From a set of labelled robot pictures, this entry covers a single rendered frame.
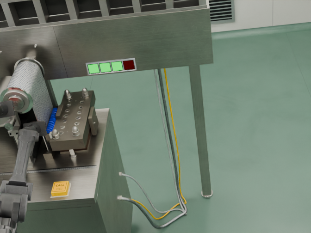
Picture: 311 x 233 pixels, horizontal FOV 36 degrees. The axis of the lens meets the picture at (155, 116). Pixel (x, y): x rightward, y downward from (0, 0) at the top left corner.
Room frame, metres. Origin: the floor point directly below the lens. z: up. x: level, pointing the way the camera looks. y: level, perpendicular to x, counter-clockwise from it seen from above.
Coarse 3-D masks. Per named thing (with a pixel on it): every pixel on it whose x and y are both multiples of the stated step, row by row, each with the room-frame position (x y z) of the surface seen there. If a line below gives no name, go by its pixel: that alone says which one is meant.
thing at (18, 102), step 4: (12, 96) 1.82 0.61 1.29; (16, 96) 1.82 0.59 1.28; (8, 100) 1.82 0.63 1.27; (12, 100) 1.82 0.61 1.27; (16, 100) 1.82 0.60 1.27; (20, 100) 1.81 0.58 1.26; (16, 104) 1.82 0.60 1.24; (20, 104) 1.82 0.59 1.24; (16, 108) 1.82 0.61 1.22; (20, 108) 1.82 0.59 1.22
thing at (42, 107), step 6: (42, 84) 2.02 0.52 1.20; (42, 90) 2.00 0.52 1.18; (42, 96) 1.98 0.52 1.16; (48, 96) 2.05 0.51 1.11; (36, 102) 1.88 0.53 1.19; (42, 102) 1.95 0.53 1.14; (48, 102) 2.03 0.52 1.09; (36, 108) 1.86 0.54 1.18; (42, 108) 1.93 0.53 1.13; (48, 108) 2.00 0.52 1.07; (36, 114) 1.84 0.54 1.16; (42, 114) 1.91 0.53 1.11; (48, 114) 1.98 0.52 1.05; (42, 120) 1.88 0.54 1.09; (48, 120) 1.95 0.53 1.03
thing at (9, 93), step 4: (36, 64) 2.08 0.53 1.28; (8, 92) 1.83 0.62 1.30; (12, 92) 1.83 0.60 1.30; (16, 92) 1.83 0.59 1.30; (20, 92) 1.83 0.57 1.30; (4, 96) 1.83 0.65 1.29; (8, 96) 1.83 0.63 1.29; (20, 96) 1.82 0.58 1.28; (24, 96) 1.82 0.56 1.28; (4, 100) 1.84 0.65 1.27; (24, 100) 1.82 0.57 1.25; (28, 100) 1.83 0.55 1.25; (28, 104) 1.82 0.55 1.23; (24, 108) 1.83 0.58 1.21
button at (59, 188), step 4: (56, 184) 1.60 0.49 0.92; (60, 184) 1.60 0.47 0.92; (64, 184) 1.59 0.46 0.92; (68, 184) 1.60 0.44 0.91; (52, 188) 1.58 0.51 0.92; (56, 188) 1.58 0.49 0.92; (60, 188) 1.57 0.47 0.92; (64, 188) 1.57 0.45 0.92; (68, 188) 1.59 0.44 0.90; (52, 192) 1.56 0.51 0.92; (56, 192) 1.55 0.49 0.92; (60, 192) 1.55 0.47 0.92; (64, 192) 1.55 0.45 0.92
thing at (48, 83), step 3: (45, 81) 2.16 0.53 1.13; (48, 81) 2.16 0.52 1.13; (48, 84) 2.16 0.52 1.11; (48, 87) 2.16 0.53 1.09; (51, 87) 2.18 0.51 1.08; (48, 90) 2.16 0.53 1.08; (51, 90) 2.17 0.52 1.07; (51, 93) 2.16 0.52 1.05; (51, 96) 2.16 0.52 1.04; (54, 96) 2.18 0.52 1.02; (51, 99) 2.16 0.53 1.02; (54, 99) 2.17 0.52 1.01; (54, 102) 2.16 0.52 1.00; (54, 105) 2.16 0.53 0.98; (57, 105) 2.18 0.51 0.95
